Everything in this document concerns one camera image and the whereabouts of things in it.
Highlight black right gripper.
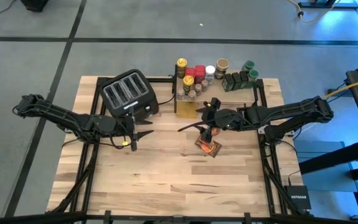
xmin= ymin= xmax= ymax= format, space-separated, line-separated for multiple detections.
xmin=194 ymin=97 xmax=245 ymax=144

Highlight black stand base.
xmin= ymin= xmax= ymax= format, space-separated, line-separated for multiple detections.
xmin=296 ymin=0 xmax=358 ymax=10

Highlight black Netgear network switch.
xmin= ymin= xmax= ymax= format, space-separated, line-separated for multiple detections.
xmin=283 ymin=185 xmax=313 ymax=212

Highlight white-lidded spice jar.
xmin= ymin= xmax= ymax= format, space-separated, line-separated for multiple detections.
xmin=204 ymin=65 xmax=216 ymax=85

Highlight black floor box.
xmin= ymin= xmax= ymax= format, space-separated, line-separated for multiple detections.
xmin=19 ymin=0 xmax=50 ymax=13

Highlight beige floor cable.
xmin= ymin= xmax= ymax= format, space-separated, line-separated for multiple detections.
xmin=286 ymin=0 xmax=343 ymax=24

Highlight yellow hanging cable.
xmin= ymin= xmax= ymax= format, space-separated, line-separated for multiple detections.
xmin=323 ymin=73 xmax=358 ymax=100

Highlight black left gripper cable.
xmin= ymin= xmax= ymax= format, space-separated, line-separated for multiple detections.
xmin=99 ymin=136 xmax=130 ymax=150

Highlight yellow flat pad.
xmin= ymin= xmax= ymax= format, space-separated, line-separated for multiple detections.
xmin=175 ymin=101 xmax=199 ymax=119

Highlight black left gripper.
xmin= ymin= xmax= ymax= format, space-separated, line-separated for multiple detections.
xmin=116 ymin=107 xmax=154 ymax=152

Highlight yellow-lidded spice jar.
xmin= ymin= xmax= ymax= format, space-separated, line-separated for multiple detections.
xmin=176 ymin=58 xmax=188 ymax=78
xmin=182 ymin=75 xmax=195 ymax=95

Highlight black toaster power cord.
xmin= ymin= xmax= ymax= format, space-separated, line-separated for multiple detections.
xmin=157 ymin=73 xmax=177 ymax=106

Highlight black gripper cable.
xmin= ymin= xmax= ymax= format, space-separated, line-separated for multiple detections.
xmin=99 ymin=136 xmax=130 ymax=150
xmin=177 ymin=120 xmax=203 ymax=133

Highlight black four-slot toaster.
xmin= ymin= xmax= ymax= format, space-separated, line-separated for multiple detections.
xmin=99 ymin=68 xmax=160 ymax=125

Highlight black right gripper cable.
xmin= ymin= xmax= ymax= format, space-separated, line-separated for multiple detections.
xmin=177 ymin=120 xmax=203 ymax=133

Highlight wide jar with tan lid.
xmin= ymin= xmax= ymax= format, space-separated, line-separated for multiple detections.
xmin=215 ymin=58 xmax=230 ymax=80

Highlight dark green pepper tin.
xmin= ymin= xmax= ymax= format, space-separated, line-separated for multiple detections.
xmin=230 ymin=72 xmax=242 ymax=90
xmin=239 ymin=70 xmax=250 ymax=89
xmin=221 ymin=73 xmax=235 ymax=93

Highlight green-lidded oregano spice jar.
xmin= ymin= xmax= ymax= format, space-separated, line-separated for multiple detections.
xmin=241 ymin=60 xmax=256 ymax=73
xmin=247 ymin=68 xmax=260 ymax=88

